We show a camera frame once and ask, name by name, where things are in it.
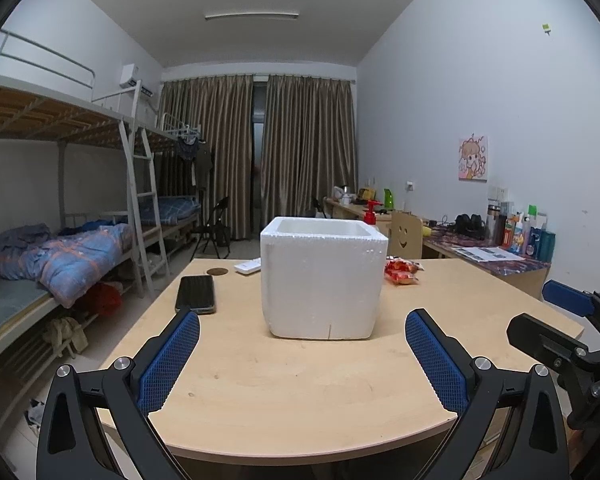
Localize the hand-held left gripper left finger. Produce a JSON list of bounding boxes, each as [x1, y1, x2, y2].
[[36, 308, 201, 480]]

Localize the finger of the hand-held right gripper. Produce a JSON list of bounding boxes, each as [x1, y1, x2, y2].
[[506, 312, 600, 382], [542, 280, 600, 319]]

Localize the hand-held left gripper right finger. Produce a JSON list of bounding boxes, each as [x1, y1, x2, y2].
[[404, 308, 571, 480]]

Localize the white foam box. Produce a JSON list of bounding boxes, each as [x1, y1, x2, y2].
[[260, 216, 390, 341]]

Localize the desk with patterned cloth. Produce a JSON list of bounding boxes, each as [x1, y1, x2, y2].
[[422, 225, 552, 302]]

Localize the black smartphone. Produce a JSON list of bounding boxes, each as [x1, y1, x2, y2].
[[174, 275, 217, 315]]

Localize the row of toiletry bottles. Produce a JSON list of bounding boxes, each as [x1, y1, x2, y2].
[[485, 199, 558, 263]]

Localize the red cloth under bed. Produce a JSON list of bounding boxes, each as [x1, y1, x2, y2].
[[82, 282, 124, 317]]

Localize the printed paper sheets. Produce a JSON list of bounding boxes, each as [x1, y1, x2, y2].
[[450, 246, 526, 264]]

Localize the pile of clothes under bed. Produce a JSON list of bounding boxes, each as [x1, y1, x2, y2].
[[42, 316, 89, 359]]

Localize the black headphones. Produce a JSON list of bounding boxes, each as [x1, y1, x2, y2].
[[452, 213, 486, 241]]

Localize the wooden chair with smiley face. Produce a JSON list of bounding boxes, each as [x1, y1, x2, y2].
[[390, 211, 425, 261]]

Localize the black folding chair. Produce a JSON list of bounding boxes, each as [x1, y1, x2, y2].
[[192, 196, 233, 261]]

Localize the blue and orange blanket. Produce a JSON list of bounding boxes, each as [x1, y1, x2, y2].
[[0, 222, 134, 310]]

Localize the blue plaid bedding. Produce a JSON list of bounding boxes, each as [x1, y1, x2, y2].
[[152, 196, 202, 227]]

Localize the white bunk bed ladder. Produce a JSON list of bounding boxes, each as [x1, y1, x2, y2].
[[118, 120, 172, 299]]

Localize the light wooden desk cabinet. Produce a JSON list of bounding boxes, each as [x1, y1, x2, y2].
[[324, 195, 394, 234]]

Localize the brown curtain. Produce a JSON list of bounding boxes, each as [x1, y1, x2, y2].
[[158, 75, 255, 241], [260, 75, 357, 221]]

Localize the hanging dark clothes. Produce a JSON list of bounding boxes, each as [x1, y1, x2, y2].
[[174, 130, 216, 191]]

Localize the metal bunk bed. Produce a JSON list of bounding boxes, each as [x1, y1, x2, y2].
[[0, 30, 204, 377]]

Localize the white air conditioner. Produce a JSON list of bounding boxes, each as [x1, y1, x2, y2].
[[119, 63, 155, 97]]

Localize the ceiling tube light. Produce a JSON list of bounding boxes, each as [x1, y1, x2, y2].
[[204, 10, 300, 22]]

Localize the cartoon wall poster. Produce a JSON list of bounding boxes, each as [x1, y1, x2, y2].
[[457, 135, 489, 182]]

